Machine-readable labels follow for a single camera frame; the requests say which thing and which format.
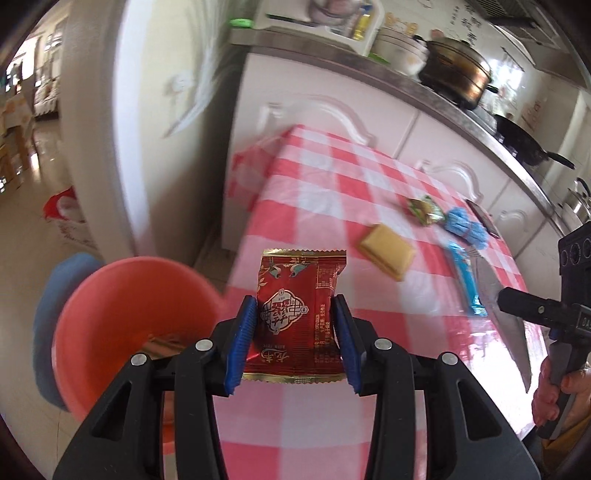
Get stacked white bowls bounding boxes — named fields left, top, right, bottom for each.
left=372, top=27, right=429, bottom=77

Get blue patterned plastic bag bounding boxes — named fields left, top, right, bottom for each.
left=444, top=207, right=489, bottom=250

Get black wok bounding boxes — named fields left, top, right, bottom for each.
left=494, top=114, right=575, bottom=170

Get steel kettle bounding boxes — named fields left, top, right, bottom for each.
left=561, top=177, right=590, bottom=223

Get person right hand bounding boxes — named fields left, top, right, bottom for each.
left=532, top=357, right=590, bottom=430

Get large steel steamer pot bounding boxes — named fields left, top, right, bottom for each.
left=418, top=37, right=499, bottom=111

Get blue cartoon wrapper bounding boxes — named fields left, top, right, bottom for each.
left=444, top=242, right=488, bottom=317

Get blue round stool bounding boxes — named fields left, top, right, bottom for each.
left=32, top=252, right=104, bottom=411

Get white wipes packet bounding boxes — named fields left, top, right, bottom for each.
left=466, top=246, right=533, bottom=394

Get range hood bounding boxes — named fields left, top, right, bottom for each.
left=468, top=0, right=559, bottom=47

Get green snack packet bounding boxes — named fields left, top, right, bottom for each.
left=407, top=195, right=446, bottom=226

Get dark red smartphone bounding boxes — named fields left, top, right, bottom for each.
left=465, top=199, right=501, bottom=239

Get red snack packet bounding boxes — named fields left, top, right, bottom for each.
left=243, top=248, right=346, bottom=384

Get red checkered tablecloth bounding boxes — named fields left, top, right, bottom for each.
left=215, top=125, right=534, bottom=479

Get green yellow sponge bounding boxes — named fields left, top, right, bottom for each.
left=358, top=224, right=416, bottom=282

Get white dish rack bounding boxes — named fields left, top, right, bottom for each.
left=252, top=1, right=386, bottom=57

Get green clip on counter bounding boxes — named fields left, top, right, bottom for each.
left=229, top=18, right=253, bottom=29

